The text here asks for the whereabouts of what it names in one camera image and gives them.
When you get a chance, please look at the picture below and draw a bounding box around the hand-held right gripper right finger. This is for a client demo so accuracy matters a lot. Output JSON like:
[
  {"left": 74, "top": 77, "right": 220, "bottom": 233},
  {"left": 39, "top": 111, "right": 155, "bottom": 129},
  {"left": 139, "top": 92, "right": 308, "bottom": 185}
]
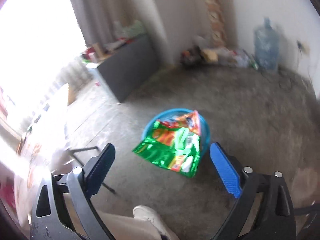
[{"left": 209, "top": 142, "right": 297, "bottom": 240}]

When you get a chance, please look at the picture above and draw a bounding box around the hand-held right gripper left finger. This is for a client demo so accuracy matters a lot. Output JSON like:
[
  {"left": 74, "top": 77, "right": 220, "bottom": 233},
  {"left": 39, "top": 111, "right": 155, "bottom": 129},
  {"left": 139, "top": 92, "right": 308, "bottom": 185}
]
[{"left": 30, "top": 143, "right": 117, "bottom": 240}]

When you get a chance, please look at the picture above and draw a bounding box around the blue mesh basket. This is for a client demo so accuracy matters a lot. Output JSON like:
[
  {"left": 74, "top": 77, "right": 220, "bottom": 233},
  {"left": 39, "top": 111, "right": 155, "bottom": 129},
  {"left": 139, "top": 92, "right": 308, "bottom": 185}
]
[{"left": 143, "top": 108, "right": 211, "bottom": 157}]

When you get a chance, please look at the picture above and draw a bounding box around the green snack bag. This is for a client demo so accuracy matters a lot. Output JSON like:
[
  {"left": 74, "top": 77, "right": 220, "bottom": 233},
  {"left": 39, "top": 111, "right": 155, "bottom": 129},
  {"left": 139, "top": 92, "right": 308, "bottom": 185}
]
[{"left": 132, "top": 126, "right": 202, "bottom": 178}]

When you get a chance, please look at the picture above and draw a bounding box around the person's right leg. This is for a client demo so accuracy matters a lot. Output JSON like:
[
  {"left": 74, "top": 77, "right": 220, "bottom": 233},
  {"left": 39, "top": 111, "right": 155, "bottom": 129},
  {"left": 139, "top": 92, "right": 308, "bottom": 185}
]
[{"left": 96, "top": 211, "right": 165, "bottom": 240}]

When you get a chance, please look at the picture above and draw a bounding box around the floral tablecloth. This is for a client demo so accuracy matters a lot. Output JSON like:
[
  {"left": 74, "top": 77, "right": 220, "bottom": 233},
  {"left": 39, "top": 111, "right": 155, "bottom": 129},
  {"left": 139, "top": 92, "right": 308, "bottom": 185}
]
[{"left": 14, "top": 82, "right": 75, "bottom": 228}]

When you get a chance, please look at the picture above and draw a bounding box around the white shoe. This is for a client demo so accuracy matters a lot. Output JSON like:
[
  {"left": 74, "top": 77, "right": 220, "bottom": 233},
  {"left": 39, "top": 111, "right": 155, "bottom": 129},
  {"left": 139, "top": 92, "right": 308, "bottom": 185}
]
[{"left": 133, "top": 206, "right": 179, "bottom": 240}]

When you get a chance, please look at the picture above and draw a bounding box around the grey cabinet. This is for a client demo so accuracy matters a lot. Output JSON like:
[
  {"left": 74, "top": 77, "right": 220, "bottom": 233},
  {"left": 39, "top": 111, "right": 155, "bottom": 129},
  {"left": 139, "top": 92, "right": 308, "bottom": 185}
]
[{"left": 86, "top": 34, "right": 160, "bottom": 103}]

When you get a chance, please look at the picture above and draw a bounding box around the pile of plastic bags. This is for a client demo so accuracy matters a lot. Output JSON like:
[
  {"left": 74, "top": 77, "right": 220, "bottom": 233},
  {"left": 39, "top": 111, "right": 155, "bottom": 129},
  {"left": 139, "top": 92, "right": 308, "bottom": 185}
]
[{"left": 180, "top": 44, "right": 252, "bottom": 68}]

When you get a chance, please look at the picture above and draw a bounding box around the large blue water jug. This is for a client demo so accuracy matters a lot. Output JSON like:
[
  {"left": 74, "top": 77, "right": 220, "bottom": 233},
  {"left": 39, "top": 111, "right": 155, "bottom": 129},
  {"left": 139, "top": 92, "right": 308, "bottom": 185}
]
[{"left": 254, "top": 17, "right": 280, "bottom": 72}]

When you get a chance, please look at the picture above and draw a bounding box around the white plastic bag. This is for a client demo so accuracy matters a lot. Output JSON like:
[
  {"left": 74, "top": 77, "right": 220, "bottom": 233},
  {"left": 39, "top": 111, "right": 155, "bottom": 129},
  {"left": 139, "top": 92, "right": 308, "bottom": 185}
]
[{"left": 114, "top": 20, "right": 147, "bottom": 39}]

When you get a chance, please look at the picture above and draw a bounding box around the patterned wallpaper roll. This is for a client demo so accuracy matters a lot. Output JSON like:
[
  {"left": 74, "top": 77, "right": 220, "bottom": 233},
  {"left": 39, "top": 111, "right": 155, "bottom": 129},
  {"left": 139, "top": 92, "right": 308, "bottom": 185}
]
[{"left": 201, "top": 0, "right": 228, "bottom": 48}]

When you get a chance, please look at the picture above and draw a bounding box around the beige curtain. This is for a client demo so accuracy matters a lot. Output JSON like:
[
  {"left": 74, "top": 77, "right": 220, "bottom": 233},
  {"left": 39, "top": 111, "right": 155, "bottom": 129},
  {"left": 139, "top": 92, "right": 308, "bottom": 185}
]
[{"left": 65, "top": 0, "right": 168, "bottom": 65}]

